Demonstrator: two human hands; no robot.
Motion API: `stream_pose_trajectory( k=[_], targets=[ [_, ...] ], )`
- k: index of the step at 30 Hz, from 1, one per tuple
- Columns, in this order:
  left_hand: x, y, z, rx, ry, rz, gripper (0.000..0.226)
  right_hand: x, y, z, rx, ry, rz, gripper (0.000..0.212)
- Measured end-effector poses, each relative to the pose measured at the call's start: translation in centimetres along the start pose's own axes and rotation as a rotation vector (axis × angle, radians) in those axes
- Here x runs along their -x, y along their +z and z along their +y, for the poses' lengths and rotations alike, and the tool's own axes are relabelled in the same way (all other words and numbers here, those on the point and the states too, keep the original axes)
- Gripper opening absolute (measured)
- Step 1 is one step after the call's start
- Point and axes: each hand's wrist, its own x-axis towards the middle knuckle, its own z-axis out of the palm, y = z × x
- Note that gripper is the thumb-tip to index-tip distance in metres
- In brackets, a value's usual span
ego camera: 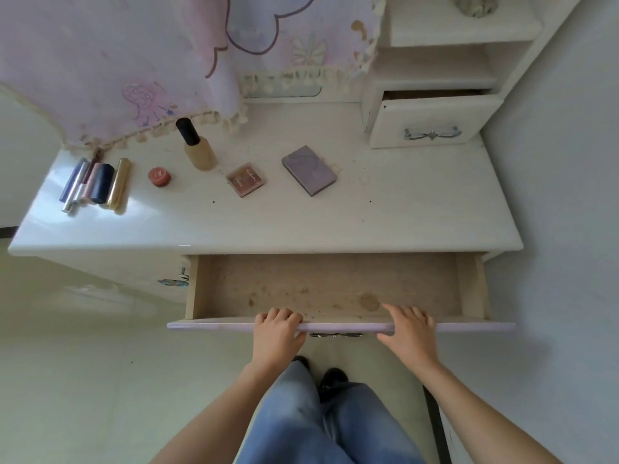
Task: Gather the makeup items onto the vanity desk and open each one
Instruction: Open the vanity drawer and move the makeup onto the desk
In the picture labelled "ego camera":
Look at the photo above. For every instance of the person's right hand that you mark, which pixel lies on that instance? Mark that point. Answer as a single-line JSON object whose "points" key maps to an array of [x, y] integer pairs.
{"points": [[416, 340]]}

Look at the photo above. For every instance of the person's left hand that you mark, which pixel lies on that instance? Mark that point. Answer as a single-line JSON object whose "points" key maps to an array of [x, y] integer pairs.
{"points": [[273, 340]]}

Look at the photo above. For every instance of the person's left little finger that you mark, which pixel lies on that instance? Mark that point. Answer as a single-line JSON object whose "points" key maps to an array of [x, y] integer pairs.
{"points": [[261, 319]]}

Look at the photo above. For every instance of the person's right middle finger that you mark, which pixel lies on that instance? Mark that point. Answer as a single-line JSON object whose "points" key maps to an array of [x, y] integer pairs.
{"points": [[405, 314]]}

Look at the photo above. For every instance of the person's right thumb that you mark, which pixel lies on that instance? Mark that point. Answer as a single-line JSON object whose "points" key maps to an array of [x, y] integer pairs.
{"points": [[385, 338]]}

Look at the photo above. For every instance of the person's left middle finger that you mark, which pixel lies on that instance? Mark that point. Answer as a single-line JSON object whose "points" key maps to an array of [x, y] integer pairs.
{"points": [[284, 316]]}

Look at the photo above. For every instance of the person's right little finger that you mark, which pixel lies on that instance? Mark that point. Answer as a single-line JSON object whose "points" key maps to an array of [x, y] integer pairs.
{"points": [[429, 322]]}

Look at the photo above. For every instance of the person's left thumb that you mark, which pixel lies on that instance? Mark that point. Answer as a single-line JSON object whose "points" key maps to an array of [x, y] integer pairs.
{"points": [[300, 332]]}

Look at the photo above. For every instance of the large wooden drawer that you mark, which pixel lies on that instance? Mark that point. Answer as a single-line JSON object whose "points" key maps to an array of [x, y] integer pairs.
{"points": [[319, 285]]}

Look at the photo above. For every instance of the person's right forearm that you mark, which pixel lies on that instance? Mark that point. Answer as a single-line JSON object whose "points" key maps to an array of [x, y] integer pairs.
{"points": [[478, 420]]}

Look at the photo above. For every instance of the person's left forearm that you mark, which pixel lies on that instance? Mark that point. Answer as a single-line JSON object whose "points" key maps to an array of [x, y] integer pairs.
{"points": [[217, 415]]}

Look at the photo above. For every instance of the black left shoe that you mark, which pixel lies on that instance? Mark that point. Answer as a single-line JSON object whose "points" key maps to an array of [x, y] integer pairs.
{"points": [[301, 361]]}

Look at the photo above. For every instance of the black shoe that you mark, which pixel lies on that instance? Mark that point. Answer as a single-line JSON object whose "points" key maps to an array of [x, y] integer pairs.
{"points": [[332, 376], [301, 361]]}

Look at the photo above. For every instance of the black right shoe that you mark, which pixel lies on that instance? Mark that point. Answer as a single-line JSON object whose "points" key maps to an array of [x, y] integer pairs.
{"points": [[332, 376]]}

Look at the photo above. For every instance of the blue jeans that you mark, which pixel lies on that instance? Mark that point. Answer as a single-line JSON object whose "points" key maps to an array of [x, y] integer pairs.
{"points": [[309, 425]]}

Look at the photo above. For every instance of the white dressing table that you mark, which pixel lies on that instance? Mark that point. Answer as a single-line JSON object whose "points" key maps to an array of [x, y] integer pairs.
{"points": [[387, 217]]}

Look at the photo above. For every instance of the pink blush compact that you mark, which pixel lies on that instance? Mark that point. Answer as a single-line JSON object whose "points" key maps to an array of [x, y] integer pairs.
{"points": [[245, 180]]}

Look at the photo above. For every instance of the purple eyeshadow palette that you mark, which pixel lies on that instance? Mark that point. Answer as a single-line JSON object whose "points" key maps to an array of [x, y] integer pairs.
{"points": [[309, 170]]}

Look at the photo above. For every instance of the small red round pot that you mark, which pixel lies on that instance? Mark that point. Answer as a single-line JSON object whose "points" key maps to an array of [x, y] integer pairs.
{"points": [[159, 177]]}

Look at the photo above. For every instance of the foundation bottle with black cap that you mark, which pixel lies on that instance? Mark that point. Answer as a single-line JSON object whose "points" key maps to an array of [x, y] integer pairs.
{"points": [[199, 149]]}

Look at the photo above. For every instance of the gold cosmetic tube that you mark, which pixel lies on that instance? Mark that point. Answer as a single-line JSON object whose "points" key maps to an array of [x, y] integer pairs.
{"points": [[119, 184]]}

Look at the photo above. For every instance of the small white drawer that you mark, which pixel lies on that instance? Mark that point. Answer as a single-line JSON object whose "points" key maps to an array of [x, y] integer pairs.
{"points": [[435, 118]]}

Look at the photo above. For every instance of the dark blue cosmetic tube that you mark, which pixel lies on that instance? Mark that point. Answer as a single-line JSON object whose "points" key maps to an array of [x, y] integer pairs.
{"points": [[102, 184]]}

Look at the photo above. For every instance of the pink cosmetic tube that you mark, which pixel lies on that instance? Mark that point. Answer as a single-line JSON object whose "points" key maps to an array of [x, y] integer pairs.
{"points": [[90, 186]]}

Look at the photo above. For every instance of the silver cosmetic tube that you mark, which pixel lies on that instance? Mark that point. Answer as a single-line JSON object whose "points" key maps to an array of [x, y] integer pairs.
{"points": [[75, 198]]}

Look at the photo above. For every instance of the mirror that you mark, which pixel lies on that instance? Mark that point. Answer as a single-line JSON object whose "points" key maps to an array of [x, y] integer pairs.
{"points": [[283, 90]]}

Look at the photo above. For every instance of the purple blue cosmetic tube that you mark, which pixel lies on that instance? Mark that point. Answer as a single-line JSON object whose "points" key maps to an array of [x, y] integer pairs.
{"points": [[72, 181]]}

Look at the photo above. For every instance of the white shelf unit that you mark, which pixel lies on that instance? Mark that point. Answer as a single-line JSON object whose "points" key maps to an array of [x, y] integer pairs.
{"points": [[435, 67]]}

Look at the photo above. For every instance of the pink tasselled cloth cover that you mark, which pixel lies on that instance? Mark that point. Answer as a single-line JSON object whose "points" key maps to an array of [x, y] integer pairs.
{"points": [[96, 57]]}

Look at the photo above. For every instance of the grey scrunchie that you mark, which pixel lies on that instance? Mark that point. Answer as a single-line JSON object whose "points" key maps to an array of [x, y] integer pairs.
{"points": [[476, 4]]}

